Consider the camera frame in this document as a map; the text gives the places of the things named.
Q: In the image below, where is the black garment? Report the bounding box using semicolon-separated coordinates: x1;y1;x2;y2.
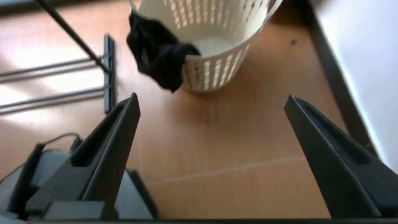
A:
126;11;201;93

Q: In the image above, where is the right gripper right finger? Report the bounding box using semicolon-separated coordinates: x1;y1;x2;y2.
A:
284;95;398;219

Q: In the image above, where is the white laundry basket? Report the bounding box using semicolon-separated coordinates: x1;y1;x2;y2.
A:
129;0;284;94

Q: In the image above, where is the black clothes rack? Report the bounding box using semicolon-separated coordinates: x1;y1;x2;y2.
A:
0;0;116;116

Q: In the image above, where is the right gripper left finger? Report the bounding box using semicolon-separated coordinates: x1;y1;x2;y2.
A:
25;92;141;221

